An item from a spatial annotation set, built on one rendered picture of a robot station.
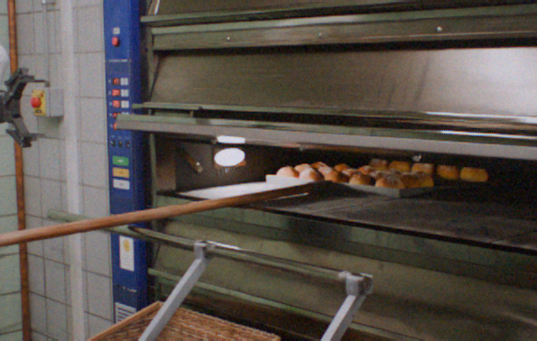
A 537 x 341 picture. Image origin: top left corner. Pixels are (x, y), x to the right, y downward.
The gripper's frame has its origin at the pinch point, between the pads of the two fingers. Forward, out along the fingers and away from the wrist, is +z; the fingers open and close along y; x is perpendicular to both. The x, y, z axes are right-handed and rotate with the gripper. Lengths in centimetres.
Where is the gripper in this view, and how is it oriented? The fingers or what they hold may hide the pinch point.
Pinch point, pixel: (38, 108)
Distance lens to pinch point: 236.3
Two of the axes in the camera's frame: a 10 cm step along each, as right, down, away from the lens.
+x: -7.3, 0.9, -6.8
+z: 6.8, 0.8, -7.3
